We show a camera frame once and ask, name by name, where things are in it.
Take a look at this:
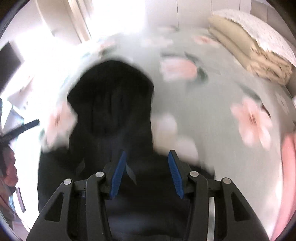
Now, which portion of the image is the black jacket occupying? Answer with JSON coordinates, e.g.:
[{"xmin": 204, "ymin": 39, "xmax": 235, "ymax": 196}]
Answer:
[{"xmin": 38, "ymin": 60, "xmax": 190, "ymax": 240}]

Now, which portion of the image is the folded pink blanket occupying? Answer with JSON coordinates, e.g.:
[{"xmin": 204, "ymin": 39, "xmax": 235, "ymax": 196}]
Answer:
[{"xmin": 271, "ymin": 132, "xmax": 295, "ymax": 240}]

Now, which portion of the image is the floral green bedspread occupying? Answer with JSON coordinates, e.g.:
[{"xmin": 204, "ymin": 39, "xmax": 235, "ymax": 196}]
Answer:
[{"xmin": 41, "ymin": 27, "xmax": 295, "ymax": 240}]

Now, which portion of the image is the folded beige quilt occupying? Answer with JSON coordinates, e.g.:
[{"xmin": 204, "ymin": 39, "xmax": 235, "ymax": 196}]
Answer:
[{"xmin": 209, "ymin": 16, "xmax": 292, "ymax": 85}]

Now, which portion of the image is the white lace pillow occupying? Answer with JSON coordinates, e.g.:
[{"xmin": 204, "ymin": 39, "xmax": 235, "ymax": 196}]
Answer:
[{"xmin": 212, "ymin": 9, "xmax": 295, "ymax": 66}]

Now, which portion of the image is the white wardrobe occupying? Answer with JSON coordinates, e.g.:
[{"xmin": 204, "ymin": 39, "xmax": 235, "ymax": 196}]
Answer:
[{"xmin": 92, "ymin": 0, "xmax": 266, "ymax": 31}]

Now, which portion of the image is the black wall television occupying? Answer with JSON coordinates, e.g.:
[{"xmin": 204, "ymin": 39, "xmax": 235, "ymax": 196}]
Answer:
[{"xmin": 0, "ymin": 41, "xmax": 23, "ymax": 92}]

